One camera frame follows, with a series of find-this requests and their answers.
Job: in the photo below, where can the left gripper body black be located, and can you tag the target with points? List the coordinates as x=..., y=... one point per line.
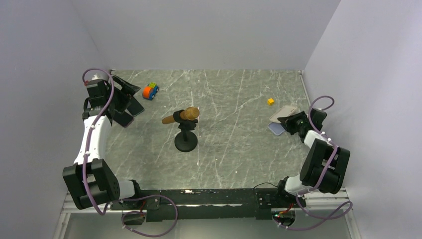
x=109, y=89

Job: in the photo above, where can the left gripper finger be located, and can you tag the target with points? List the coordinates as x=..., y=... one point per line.
x=126, y=87
x=120, y=101

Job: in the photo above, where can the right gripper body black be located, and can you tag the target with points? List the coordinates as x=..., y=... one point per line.
x=301, y=122

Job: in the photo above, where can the lilac phone case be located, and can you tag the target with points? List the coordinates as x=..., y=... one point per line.
x=276, y=128

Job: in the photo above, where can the bare black phone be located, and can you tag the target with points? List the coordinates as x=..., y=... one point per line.
x=135, y=108
x=123, y=119

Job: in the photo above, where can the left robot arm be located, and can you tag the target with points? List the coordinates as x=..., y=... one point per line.
x=90, y=179

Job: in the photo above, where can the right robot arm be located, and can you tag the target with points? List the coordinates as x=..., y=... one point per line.
x=325, y=165

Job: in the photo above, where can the orange blue toy car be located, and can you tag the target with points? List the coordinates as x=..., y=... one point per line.
x=150, y=91

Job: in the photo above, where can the gold microphone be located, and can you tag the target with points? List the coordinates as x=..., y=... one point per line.
x=190, y=113

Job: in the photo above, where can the black microphone stand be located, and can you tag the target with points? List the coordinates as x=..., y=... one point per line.
x=186, y=140

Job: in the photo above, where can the black base beam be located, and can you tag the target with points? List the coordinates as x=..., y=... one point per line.
x=159, y=205

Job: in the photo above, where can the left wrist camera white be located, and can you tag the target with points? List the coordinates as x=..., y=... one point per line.
x=94, y=77

